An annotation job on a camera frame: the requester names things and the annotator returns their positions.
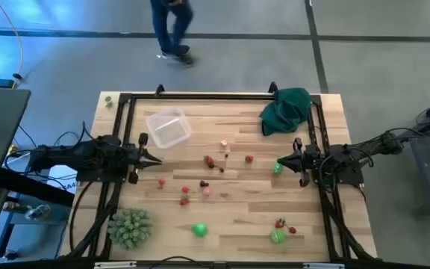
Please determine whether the green toy pear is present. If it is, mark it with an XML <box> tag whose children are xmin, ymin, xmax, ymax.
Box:
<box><xmin>191</xmin><ymin>222</ymin><xmax>209</xmax><ymax>238</ymax></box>

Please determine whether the yellow cable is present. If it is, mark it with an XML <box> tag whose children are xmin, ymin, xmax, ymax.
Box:
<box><xmin>0</xmin><ymin>0</ymin><xmax>25</xmax><ymax>89</ymax></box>

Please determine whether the black cable loop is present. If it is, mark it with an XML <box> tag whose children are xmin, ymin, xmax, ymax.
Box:
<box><xmin>149</xmin><ymin>255</ymin><xmax>205</xmax><ymax>269</ymax></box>

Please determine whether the grey metal bracket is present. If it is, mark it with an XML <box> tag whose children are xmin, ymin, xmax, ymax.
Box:
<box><xmin>302</xmin><ymin>262</ymin><xmax>346</xmax><ymax>269</ymax></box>
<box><xmin>93</xmin><ymin>261</ymin><xmax>138</xmax><ymax>269</ymax></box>

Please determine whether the person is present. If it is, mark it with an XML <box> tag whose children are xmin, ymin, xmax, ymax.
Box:
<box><xmin>149</xmin><ymin>0</ymin><xmax>197</xmax><ymax>68</ymax></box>

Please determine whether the clear plastic tupperware container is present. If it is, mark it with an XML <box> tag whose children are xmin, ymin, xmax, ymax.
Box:
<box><xmin>145</xmin><ymin>108</ymin><xmax>193</xmax><ymax>149</ymax></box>

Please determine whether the green toy apple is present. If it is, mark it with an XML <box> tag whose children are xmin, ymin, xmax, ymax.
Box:
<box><xmin>269</xmin><ymin>229</ymin><xmax>287</xmax><ymax>245</ymax></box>

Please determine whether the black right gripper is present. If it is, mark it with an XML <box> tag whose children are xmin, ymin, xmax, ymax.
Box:
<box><xmin>277</xmin><ymin>137</ymin><xmax>321</xmax><ymax>188</ymax></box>

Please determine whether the white printed sign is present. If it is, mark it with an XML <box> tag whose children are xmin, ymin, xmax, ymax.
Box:
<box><xmin>46</xmin><ymin>164</ymin><xmax>78</xmax><ymax>195</ymax></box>

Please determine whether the dark green cloth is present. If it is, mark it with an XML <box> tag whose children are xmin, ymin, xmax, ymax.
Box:
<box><xmin>258</xmin><ymin>87</ymin><xmax>313</xmax><ymax>137</ymax></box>

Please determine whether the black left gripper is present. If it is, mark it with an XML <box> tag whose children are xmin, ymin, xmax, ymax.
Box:
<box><xmin>119</xmin><ymin>132</ymin><xmax>163</xmax><ymax>185</ymax></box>

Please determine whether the green artificial succulent plant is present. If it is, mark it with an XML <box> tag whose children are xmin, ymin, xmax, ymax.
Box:
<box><xmin>107</xmin><ymin>208</ymin><xmax>155</xmax><ymax>250</ymax></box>

